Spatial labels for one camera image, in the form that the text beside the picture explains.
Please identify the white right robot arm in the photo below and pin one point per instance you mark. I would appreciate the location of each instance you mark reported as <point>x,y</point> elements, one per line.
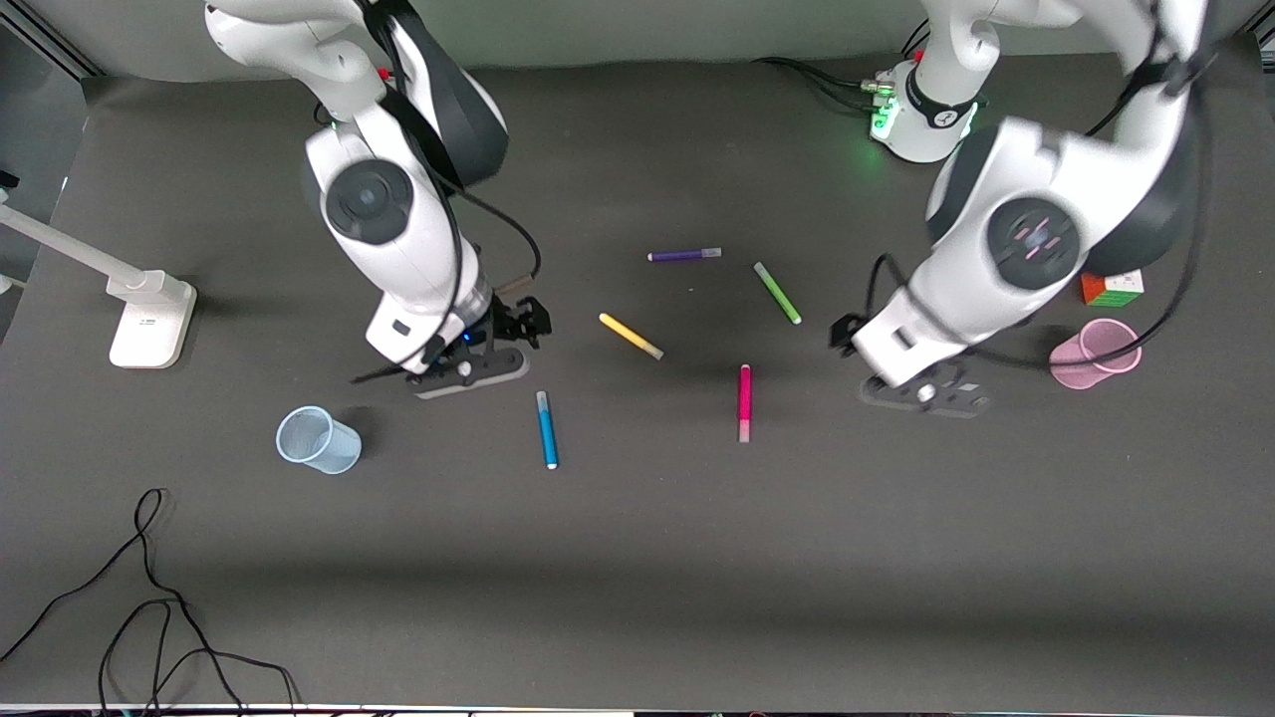
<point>398,249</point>

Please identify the purple marker pen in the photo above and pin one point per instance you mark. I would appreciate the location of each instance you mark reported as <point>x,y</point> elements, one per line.
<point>682,255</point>

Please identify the black aluminium rail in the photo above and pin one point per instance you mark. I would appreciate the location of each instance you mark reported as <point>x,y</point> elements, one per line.
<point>60,45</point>

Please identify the translucent blue plastic cup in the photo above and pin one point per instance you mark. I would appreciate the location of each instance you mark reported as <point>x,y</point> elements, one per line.
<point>319,443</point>

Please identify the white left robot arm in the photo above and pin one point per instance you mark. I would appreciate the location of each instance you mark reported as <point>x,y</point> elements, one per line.
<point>1026,179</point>

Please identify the green marker pen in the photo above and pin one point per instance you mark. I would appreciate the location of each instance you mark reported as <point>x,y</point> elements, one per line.
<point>777,293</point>

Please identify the multicoloured puzzle cube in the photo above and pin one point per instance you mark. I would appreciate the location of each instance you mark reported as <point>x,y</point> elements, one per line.
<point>1111,289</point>

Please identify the translucent pink plastic cup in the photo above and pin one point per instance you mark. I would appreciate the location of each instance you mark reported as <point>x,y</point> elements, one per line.
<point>1081,360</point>

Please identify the pink marker pen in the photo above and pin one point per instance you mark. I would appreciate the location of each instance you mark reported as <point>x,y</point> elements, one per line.
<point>744,398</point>

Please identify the white desk lamp stand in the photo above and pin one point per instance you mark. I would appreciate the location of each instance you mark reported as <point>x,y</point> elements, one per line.
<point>149,329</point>

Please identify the blue marker pen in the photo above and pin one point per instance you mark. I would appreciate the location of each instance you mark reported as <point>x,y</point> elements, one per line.
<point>547,428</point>

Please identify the yellow marker pen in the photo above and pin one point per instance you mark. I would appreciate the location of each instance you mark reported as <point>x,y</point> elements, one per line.
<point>631,336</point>

